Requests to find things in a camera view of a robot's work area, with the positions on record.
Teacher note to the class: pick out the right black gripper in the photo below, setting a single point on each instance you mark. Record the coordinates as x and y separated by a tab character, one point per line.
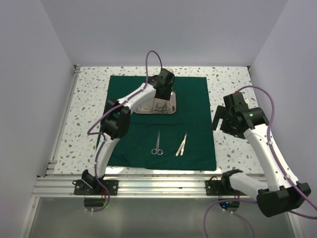
222	113

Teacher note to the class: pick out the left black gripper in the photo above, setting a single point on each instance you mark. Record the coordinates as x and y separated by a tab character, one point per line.
167	95

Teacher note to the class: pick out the stainless steel instrument tray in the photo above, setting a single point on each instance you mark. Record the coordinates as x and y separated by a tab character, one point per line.
171	103

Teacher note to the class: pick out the steel ring-handled clamp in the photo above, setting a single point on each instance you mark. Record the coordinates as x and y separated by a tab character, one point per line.
161	109

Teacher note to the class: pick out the green surgical drape cloth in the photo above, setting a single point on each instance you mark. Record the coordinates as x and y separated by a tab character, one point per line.
192	116

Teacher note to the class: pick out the steel tweezers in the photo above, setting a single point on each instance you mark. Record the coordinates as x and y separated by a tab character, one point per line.
180	150

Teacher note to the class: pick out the steel surgical scissors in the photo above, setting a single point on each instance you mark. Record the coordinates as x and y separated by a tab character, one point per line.
157	150

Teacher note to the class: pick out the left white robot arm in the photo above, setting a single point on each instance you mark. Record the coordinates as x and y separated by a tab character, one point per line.
115	122

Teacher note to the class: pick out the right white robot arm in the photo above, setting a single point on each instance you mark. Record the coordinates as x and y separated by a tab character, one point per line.
282	191

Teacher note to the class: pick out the steel forceps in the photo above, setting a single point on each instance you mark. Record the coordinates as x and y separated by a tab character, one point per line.
146	108

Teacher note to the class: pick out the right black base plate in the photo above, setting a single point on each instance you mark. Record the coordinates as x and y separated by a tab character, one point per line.
215	188

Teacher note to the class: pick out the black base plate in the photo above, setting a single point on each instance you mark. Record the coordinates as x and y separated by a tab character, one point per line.
215	188
82	188

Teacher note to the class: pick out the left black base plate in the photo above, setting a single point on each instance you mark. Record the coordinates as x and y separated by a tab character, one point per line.
82	188

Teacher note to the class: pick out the aluminium mounting rail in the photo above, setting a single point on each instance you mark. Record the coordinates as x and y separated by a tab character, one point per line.
137	186

